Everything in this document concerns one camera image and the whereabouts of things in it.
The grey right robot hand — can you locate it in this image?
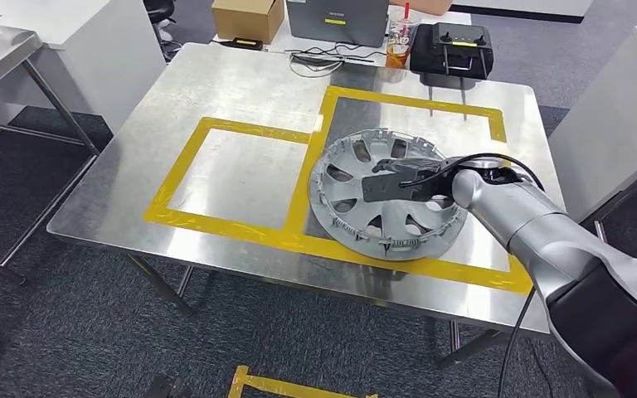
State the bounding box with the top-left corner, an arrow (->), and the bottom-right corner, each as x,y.
372,156 -> 449,180

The white desk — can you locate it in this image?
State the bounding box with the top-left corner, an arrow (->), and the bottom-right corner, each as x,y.
211,11 -> 474,70

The small yellow tape rectangle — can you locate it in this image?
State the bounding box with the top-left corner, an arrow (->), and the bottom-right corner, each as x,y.
142,116 -> 325,245

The grey laptop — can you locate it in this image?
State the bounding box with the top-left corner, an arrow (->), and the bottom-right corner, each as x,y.
286,0 -> 391,50

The silver plastic wheel hubcap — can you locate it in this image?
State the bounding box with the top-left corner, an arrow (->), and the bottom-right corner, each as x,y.
308,128 -> 469,263

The black stool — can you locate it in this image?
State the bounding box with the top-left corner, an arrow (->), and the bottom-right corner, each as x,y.
142,0 -> 183,61

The large yellow tape rectangle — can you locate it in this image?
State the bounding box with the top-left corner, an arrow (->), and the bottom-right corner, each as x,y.
285,85 -> 534,296

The thin grey cable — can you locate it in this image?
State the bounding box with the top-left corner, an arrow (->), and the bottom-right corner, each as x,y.
287,51 -> 348,79

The yellow floor tape square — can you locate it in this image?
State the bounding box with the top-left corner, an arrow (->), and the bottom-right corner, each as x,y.
227,365 -> 379,398

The cardboard box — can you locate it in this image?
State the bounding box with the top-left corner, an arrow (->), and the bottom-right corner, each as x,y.
211,0 -> 287,45

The dark wrist camera bracket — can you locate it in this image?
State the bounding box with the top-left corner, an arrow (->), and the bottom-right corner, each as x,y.
361,167 -> 455,204

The steel workbench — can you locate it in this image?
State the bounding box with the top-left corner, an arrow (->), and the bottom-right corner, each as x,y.
46,42 -> 568,370

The iced drink cup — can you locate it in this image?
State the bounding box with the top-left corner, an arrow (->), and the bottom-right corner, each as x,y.
384,1 -> 424,70

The white cabinet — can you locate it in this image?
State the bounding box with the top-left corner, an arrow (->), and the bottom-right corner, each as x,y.
0,0 -> 168,145

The black remote controller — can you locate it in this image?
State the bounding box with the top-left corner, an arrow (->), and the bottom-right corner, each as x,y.
409,22 -> 495,79

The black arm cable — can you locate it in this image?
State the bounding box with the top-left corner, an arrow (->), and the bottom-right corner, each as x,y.
401,153 -> 545,398

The thin black cable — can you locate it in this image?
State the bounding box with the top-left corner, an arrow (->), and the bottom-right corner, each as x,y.
289,46 -> 388,66

